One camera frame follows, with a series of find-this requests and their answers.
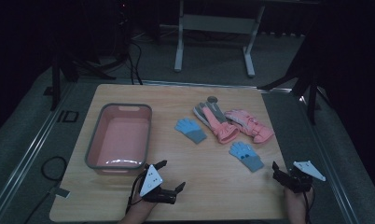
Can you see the black tripod stand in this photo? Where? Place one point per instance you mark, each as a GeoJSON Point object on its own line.
{"type": "Point", "coordinates": [311, 90]}
{"type": "Point", "coordinates": [56, 81]}

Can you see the metal floor rail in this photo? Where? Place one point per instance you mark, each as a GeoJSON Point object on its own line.
{"type": "Point", "coordinates": [328, 165]}
{"type": "Point", "coordinates": [30, 152]}
{"type": "Point", "coordinates": [207, 84]}

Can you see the person's right hand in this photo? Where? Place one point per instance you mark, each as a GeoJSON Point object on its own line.
{"type": "Point", "coordinates": [297, 202]}

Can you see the plain blue knit glove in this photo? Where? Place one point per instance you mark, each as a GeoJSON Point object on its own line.
{"type": "Point", "coordinates": [190, 128]}

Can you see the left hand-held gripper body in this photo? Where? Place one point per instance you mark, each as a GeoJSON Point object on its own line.
{"type": "Point", "coordinates": [151, 182]}

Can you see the pink basin with grey rim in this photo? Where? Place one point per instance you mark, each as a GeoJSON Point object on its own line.
{"type": "Point", "coordinates": [122, 140]}

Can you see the person's left hand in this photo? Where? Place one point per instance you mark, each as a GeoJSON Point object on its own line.
{"type": "Point", "coordinates": [140, 207]}

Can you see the grey tape strip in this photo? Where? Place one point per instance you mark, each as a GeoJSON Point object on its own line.
{"type": "Point", "coordinates": [59, 192]}

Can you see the blue knit glove with dots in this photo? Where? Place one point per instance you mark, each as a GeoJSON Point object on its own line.
{"type": "Point", "coordinates": [246, 155]}

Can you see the pink and grey glove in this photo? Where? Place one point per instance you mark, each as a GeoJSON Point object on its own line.
{"type": "Point", "coordinates": [216, 123]}

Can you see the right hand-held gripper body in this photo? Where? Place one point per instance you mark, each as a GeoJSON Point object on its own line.
{"type": "Point", "coordinates": [299, 180]}

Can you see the white metal table frame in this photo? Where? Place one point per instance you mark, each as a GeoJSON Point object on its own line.
{"type": "Point", "coordinates": [216, 24]}

